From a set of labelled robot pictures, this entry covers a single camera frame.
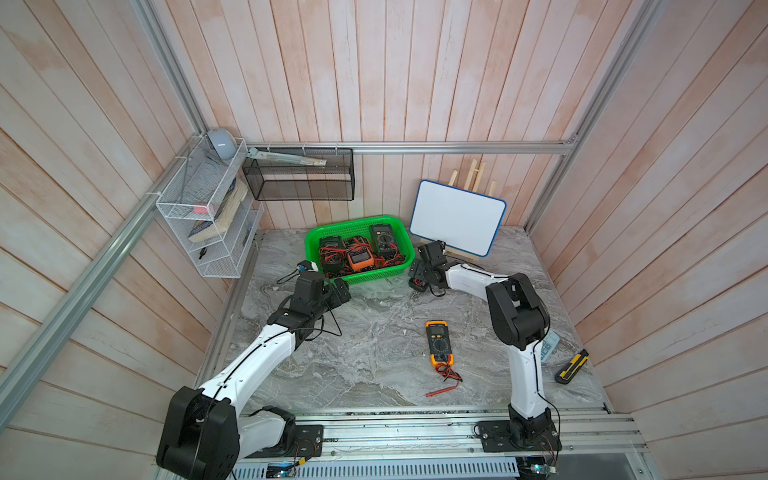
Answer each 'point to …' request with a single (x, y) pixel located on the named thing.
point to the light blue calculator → (549, 343)
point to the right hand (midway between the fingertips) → (421, 269)
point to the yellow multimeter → (441, 356)
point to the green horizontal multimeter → (382, 241)
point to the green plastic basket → (403, 238)
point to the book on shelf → (204, 230)
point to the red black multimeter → (381, 262)
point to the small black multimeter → (418, 284)
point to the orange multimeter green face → (360, 259)
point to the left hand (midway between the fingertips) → (337, 292)
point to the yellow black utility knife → (566, 374)
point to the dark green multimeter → (332, 256)
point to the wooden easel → (478, 177)
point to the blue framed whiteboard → (465, 220)
